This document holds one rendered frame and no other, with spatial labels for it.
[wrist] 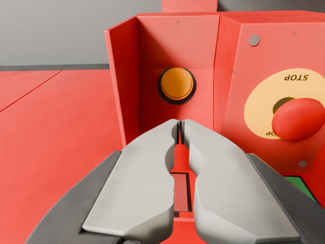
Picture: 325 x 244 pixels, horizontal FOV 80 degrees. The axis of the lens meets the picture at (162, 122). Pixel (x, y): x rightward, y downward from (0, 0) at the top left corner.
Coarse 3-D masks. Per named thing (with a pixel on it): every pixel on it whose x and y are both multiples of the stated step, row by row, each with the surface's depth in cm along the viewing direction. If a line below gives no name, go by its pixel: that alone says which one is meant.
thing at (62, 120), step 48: (0, 96) 66; (48, 96) 64; (96, 96) 63; (0, 144) 43; (48, 144) 43; (96, 144) 42; (0, 192) 32; (48, 192) 32; (0, 240) 26; (192, 240) 25
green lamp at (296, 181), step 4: (288, 180) 21; (292, 180) 21; (296, 180) 21; (300, 180) 21; (296, 184) 21; (300, 184) 21; (300, 188) 20; (304, 188) 20; (304, 192) 20; (308, 192) 20
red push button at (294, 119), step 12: (276, 108) 17; (288, 108) 15; (300, 108) 15; (312, 108) 15; (324, 108) 15; (276, 120) 16; (288, 120) 15; (300, 120) 15; (312, 120) 15; (324, 120) 15; (276, 132) 16; (288, 132) 16; (300, 132) 16; (312, 132) 16
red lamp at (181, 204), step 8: (176, 176) 22; (184, 176) 22; (176, 184) 21; (184, 184) 21; (176, 192) 20; (184, 192) 20; (176, 200) 19; (184, 200) 19; (176, 208) 19; (184, 208) 19
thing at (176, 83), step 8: (168, 72) 23; (176, 72) 23; (184, 72) 23; (168, 80) 23; (176, 80) 23; (184, 80) 23; (192, 80) 23; (168, 88) 23; (176, 88) 23; (184, 88) 23; (168, 96) 23; (176, 96) 23; (184, 96) 23
